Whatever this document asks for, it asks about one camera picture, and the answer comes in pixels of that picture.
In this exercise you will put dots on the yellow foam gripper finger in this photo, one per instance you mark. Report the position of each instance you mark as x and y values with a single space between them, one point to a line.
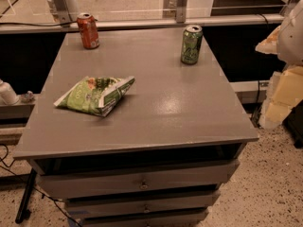
269 45
285 91

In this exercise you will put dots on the green jalapeno chip bag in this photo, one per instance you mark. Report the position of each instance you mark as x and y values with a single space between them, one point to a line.
97 96

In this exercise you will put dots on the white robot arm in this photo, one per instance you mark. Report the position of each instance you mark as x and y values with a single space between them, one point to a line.
290 38

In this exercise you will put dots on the green soda can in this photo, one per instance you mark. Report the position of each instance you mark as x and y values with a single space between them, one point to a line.
192 39

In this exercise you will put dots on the orange soda can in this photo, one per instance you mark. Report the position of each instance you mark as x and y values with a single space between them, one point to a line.
88 30

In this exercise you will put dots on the grey drawer cabinet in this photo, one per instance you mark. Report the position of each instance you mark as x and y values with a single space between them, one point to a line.
173 114

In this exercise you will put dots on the bottom grey drawer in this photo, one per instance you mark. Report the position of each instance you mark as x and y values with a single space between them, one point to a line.
156 219

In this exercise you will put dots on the grey drawer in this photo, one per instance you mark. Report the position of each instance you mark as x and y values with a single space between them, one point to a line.
156 219
142 205
131 180

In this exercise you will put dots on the middle grey drawer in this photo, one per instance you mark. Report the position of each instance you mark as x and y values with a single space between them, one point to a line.
142 205

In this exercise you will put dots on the top grey drawer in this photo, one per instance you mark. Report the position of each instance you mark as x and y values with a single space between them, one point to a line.
131 180

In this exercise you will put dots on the black metal leg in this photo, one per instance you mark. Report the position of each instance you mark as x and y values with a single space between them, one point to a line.
22 211

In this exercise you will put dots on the metal rail frame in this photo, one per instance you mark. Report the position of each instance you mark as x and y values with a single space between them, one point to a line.
38 16

